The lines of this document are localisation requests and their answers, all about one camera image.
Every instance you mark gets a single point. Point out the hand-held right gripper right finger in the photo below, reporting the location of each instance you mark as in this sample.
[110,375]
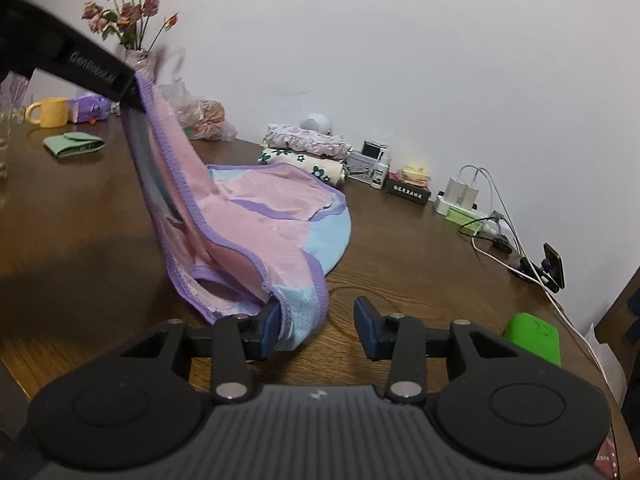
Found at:
[365,328]

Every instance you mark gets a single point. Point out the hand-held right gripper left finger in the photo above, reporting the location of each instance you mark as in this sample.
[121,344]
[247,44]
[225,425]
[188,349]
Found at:
[267,331]

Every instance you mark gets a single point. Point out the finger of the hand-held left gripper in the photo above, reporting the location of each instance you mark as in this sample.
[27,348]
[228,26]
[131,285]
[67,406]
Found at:
[135,98]

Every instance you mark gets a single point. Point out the pink and purple garment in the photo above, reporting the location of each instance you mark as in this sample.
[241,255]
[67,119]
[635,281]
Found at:
[250,220]

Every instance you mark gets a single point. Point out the pink textured vase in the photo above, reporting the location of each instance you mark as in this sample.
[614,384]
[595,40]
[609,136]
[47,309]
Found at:
[142,62]

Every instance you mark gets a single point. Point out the purple tissue pack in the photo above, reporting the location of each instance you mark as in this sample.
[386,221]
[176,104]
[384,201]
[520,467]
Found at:
[90,108]

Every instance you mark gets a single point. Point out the clear plastic bag of snacks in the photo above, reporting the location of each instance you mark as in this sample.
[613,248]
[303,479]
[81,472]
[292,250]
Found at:
[200,115]

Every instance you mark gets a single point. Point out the yellow mug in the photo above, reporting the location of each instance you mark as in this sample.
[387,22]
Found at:
[50,112]

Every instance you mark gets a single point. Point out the green folded cloth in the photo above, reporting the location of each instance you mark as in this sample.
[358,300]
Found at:
[72,145]

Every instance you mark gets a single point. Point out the dried pink flowers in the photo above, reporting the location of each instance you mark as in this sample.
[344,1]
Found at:
[127,7]

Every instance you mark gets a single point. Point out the black printed box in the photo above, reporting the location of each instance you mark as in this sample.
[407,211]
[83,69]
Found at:
[406,192]

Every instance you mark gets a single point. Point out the white power strip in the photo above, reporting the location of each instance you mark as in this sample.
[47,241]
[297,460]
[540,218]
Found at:
[452,210]

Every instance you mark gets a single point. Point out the green translucent case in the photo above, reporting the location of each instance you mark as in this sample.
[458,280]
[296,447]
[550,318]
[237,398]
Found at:
[462,217]

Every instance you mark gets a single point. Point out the white spray bottle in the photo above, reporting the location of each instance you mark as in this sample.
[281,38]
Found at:
[378,176]

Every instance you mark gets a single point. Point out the stack of yellow packets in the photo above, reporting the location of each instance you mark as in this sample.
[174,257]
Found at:
[412,175]

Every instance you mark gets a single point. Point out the black adapter plug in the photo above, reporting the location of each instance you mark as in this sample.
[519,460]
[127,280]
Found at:
[502,245]

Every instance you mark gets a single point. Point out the white printed tin box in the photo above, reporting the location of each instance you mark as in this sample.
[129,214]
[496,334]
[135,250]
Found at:
[359,167]

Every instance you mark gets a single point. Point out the white charger plug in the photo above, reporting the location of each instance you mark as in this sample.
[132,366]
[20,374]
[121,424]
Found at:
[470,194]
[452,189]

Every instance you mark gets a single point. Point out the bright green pouch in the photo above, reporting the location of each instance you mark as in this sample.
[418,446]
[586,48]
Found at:
[532,337]

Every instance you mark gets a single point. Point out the folded cream flower-print garment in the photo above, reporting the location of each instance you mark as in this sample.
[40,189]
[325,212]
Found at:
[300,162]

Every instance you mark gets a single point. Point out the folded ruffled floral garment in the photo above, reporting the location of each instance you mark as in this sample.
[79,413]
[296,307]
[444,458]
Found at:
[305,141]

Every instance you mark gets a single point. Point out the small silver device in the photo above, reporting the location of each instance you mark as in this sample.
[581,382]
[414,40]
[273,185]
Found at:
[376,151]

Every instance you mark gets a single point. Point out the white round lamp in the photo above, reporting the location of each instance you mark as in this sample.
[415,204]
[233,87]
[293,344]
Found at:
[317,122]

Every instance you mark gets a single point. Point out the black phone holder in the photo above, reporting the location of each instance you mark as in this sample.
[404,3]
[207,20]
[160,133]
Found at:
[552,265]

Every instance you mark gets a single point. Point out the white paper sheet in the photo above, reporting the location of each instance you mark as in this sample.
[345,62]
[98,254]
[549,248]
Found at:
[607,360]

